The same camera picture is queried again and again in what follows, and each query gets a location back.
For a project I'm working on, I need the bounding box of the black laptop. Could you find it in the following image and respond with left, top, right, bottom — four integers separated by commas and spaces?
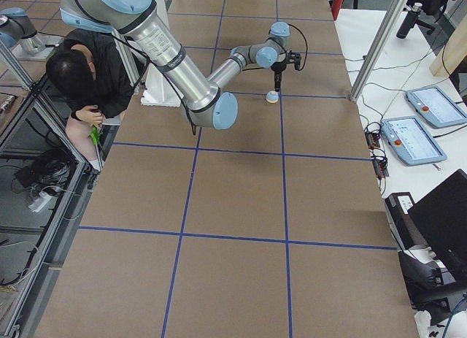
408, 169, 466, 280

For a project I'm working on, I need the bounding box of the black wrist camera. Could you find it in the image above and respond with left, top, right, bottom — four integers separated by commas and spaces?
287, 51, 301, 71

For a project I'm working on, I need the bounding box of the black power box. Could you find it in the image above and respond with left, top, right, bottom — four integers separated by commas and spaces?
385, 192, 425, 249

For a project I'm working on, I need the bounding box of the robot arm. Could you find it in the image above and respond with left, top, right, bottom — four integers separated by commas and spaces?
61, 0, 290, 130

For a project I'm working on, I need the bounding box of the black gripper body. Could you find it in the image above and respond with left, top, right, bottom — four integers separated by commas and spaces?
271, 56, 288, 74

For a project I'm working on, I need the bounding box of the seated person in black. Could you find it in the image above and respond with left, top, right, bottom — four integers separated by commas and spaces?
46, 29, 134, 171

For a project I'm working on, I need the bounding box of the aluminium frame post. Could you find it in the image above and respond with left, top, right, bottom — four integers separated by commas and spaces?
349, 0, 408, 102

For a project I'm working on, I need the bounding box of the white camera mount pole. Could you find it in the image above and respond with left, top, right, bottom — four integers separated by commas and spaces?
141, 0, 180, 107

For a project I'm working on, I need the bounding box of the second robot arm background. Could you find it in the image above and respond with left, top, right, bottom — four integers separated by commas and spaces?
1, 7, 55, 61

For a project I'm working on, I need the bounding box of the far teach pendant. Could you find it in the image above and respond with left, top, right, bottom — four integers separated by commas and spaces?
405, 85, 466, 128

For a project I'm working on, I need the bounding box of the black water bottle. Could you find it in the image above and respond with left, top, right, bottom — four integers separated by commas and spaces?
396, 2, 422, 39

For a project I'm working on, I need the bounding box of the red cylinder bottle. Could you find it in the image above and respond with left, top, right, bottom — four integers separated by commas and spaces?
331, 0, 344, 21

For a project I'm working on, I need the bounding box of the near teach pendant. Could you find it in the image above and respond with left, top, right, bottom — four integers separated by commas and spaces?
381, 116, 447, 166

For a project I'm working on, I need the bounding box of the blue call bell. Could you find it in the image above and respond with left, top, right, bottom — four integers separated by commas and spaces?
266, 91, 279, 104

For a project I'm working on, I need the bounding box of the teach pendant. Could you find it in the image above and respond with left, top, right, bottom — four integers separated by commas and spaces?
405, 85, 466, 128
381, 116, 447, 166

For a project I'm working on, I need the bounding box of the white power strip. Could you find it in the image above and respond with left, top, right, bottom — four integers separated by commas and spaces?
28, 191, 52, 212

